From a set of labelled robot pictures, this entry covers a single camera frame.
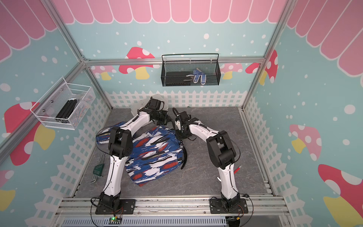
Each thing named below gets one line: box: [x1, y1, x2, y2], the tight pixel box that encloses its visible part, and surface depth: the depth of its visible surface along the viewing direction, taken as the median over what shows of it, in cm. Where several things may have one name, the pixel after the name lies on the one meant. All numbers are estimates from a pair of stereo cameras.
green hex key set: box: [89, 163, 105, 184], surface depth 87 cm
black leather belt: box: [179, 140, 188, 170], surface depth 93 cm
